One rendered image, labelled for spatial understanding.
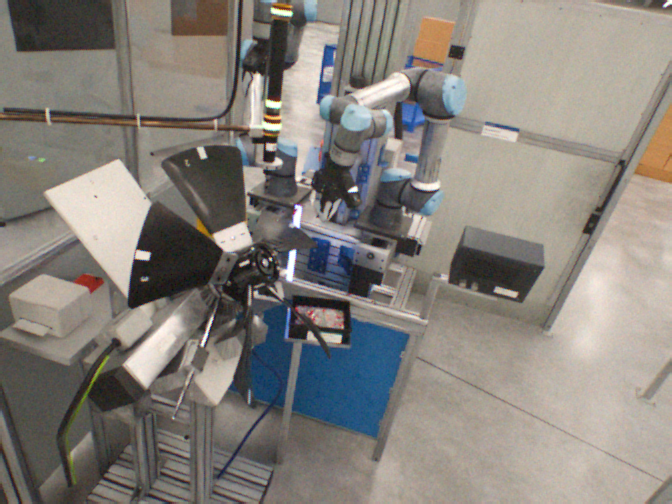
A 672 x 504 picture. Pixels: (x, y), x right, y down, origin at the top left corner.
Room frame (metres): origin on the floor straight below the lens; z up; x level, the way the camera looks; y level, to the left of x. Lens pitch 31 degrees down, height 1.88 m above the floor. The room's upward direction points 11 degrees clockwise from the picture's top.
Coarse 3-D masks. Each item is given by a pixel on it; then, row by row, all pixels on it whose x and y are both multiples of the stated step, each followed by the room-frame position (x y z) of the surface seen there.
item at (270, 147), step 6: (282, 0) 1.07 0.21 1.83; (288, 0) 1.07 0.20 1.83; (270, 138) 1.07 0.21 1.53; (276, 138) 1.08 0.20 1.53; (264, 144) 1.07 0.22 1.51; (270, 144) 1.07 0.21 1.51; (276, 144) 1.08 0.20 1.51; (264, 150) 1.07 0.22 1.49; (270, 150) 1.07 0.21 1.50; (276, 150) 1.08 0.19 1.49; (264, 156) 1.07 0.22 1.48; (270, 156) 1.07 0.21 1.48; (270, 162) 1.07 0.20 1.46; (270, 174) 1.08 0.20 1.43
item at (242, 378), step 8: (248, 312) 0.87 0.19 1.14; (248, 320) 0.81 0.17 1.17; (248, 328) 0.79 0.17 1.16; (248, 336) 0.78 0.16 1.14; (248, 344) 0.77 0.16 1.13; (248, 352) 0.76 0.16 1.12; (240, 360) 0.70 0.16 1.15; (248, 360) 0.74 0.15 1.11; (240, 368) 0.69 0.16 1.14; (248, 368) 0.73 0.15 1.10; (240, 376) 0.68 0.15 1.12; (248, 376) 0.72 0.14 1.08; (240, 384) 0.67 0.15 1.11; (248, 384) 0.71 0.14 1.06; (240, 392) 0.66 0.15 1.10; (248, 392) 0.70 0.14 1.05
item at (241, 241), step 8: (240, 224) 1.05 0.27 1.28; (224, 232) 1.03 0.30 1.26; (232, 232) 1.04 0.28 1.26; (240, 232) 1.04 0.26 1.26; (248, 232) 1.05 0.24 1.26; (216, 240) 1.01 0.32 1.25; (224, 240) 1.02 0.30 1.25; (240, 240) 1.03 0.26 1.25; (248, 240) 1.04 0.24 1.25; (224, 248) 1.01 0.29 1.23; (232, 248) 1.01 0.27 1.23
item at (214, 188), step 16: (176, 160) 1.08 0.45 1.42; (192, 160) 1.10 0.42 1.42; (208, 160) 1.12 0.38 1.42; (224, 160) 1.15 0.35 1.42; (240, 160) 1.18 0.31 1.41; (176, 176) 1.05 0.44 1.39; (192, 176) 1.07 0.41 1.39; (208, 176) 1.09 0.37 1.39; (224, 176) 1.11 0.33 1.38; (240, 176) 1.14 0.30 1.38; (192, 192) 1.05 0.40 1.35; (208, 192) 1.07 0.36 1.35; (224, 192) 1.08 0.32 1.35; (240, 192) 1.11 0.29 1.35; (192, 208) 1.03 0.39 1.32; (208, 208) 1.05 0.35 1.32; (224, 208) 1.06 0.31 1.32; (240, 208) 1.08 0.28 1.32; (208, 224) 1.02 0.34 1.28; (224, 224) 1.04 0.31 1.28
